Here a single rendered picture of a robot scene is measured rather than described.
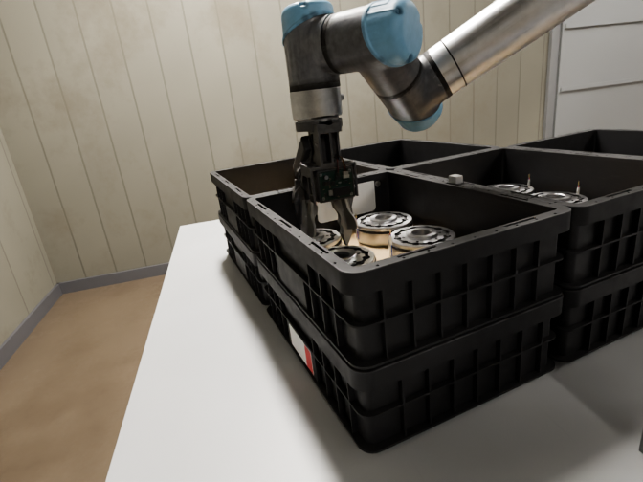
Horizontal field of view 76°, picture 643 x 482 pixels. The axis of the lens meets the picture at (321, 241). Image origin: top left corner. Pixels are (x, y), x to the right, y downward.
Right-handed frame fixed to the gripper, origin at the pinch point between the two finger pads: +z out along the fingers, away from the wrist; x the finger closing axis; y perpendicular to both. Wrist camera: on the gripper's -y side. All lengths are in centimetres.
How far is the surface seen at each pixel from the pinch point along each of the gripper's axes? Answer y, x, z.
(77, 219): -235, -104, 36
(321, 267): 26.0, -8.3, -6.8
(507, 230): 29.8, 11.3, -7.9
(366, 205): -8.7, 11.1, -2.3
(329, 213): -7.8, 3.1, -2.3
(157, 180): -232, -49, 18
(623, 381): 32.6, 27.6, 15.0
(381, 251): 5.0, 7.5, 2.0
